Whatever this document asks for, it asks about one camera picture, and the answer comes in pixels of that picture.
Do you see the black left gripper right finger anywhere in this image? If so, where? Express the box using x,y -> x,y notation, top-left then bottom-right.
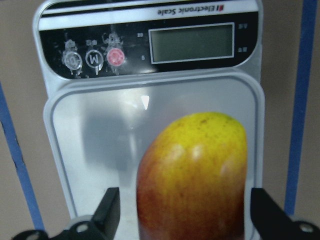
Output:
250,187 -> 320,240

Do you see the white electronic kitchen scale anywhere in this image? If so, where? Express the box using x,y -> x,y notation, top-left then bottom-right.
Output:
33,0 -> 265,240

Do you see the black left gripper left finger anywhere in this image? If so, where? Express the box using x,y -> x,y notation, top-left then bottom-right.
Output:
12,187 -> 121,240

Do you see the vertical blue tape right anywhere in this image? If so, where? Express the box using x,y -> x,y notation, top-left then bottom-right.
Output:
0,89 -> 45,230

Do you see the long vertical blue tape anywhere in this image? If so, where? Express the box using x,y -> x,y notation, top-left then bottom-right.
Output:
284,0 -> 318,216

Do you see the yellow red mango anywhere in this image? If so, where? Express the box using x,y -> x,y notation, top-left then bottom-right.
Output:
136,112 -> 248,240

